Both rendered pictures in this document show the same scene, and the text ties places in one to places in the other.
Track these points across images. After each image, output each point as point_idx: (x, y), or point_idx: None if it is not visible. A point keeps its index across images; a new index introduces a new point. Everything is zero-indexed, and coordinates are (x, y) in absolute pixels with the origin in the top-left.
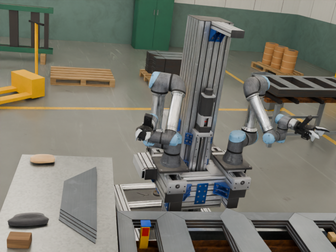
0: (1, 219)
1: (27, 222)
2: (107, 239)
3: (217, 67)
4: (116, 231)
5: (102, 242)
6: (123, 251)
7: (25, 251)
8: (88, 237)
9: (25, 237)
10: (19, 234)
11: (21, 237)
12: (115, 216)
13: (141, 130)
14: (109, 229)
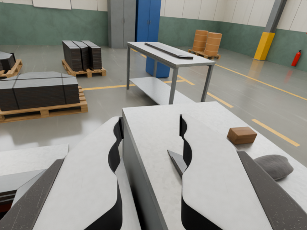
0: (300, 166)
1: (263, 157)
2: (155, 159)
3: None
4: (149, 175)
5: (160, 154)
6: (134, 228)
7: (226, 134)
8: (180, 156)
9: (235, 129)
10: (245, 132)
11: (238, 128)
12: (161, 210)
13: (191, 196)
14: (160, 177)
